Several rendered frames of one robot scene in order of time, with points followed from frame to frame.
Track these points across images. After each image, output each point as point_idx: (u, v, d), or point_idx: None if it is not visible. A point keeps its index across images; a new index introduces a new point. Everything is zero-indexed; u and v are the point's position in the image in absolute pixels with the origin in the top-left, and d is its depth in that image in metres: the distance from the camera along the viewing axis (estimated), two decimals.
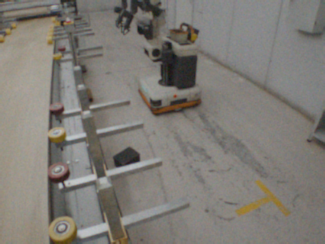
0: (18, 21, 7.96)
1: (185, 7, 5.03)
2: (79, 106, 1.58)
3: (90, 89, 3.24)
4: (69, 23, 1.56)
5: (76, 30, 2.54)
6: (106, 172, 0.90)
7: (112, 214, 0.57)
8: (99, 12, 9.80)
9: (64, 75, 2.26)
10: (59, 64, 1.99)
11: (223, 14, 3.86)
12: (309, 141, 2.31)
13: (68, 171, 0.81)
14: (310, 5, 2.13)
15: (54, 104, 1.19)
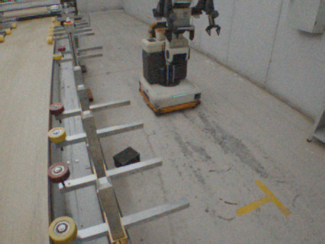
0: (18, 21, 7.96)
1: None
2: (79, 106, 1.58)
3: (90, 89, 3.24)
4: (69, 23, 1.56)
5: (76, 30, 2.54)
6: (106, 172, 0.90)
7: (112, 214, 0.57)
8: (99, 12, 9.80)
9: (64, 75, 2.26)
10: (59, 64, 1.99)
11: (223, 14, 3.86)
12: (309, 141, 2.31)
13: (68, 171, 0.81)
14: (310, 5, 2.13)
15: (54, 104, 1.19)
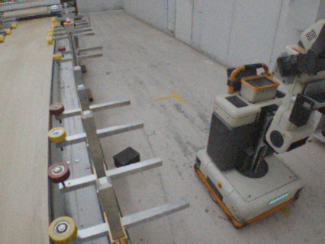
0: (18, 21, 7.96)
1: (185, 7, 5.03)
2: (79, 106, 1.58)
3: (90, 89, 3.24)
4: (69, 23, 1.56)
5: (76, 30, 2.54)
6: (106, 172, 0.90)
7: (112, 214, 0.57)
8: (99, 12, 9.80)
9: (64, 75, 2.26)
10: (59, 64, 1.99)
11: (223, 14, 3.86)
12: (309, 141, 2.31)
13: (68, 171, 0.81)
14: (310, 5, 2.13)
15: (54, 104, 1.19)
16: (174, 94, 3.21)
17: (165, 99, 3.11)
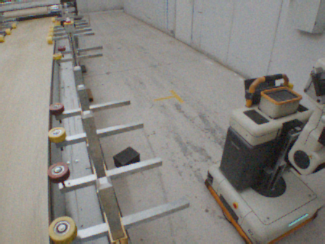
0: (18, 21, 7.96)
1: (185, 7, 5.03)
2: (79, 106, 1.58)
3: (90, 89, 3.24)
4: (69, 23, 1.56)
5: (76, 30, 2.54)
6: (106, 172, 0.90)
7: (112, 214, 0.57)
8: (99, 12, 9.80)
9: (64, 75, 2.26)
10: (59, 64, 1.99)
11: (223, 14, 3.86)
12: None
13: (68, 171, 0.81)
14: (310, 5, 2.13)
15: (54, 104, 1.19)
16: (174, 94, 3.21)
17: (165, 99, 3.11)
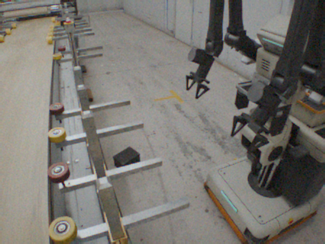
0: (18, 21, 7.96)
1: (185, 7, 5.03)
2: (79, 106, 1.58)
3: (90, 89, 3.24)
4: (69, 23, 1.56)
5: (76, 30, 2.54)
6: (106, 172, 0.90)
7: (112, 214, 0.57)
8: (99, 12, 9.80)
9: (64, 75, 2.26)
10: (59, 64, 1.99)
11: (223, 14, 3.86)
12: None
13: (68, 171, 0.81)
14: None
15: (54, 104, 1.19)
16: (174, 94, 3.21)
17: (165, 99, 3.11)
